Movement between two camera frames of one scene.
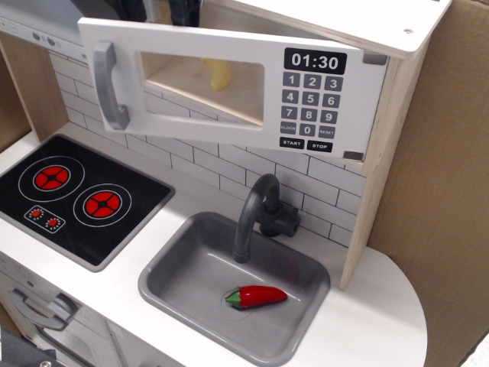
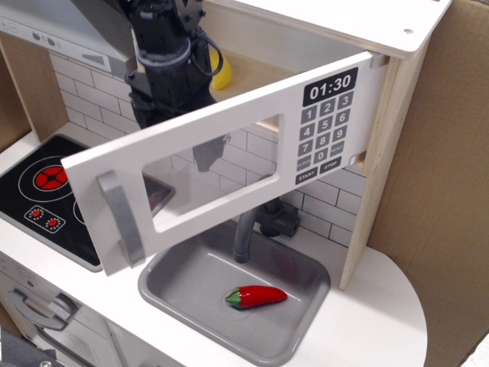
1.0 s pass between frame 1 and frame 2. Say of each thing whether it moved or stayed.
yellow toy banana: stayed
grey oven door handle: stayed
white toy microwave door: moved
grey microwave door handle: moved
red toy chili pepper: stayed
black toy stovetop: stayed
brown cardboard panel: stayed
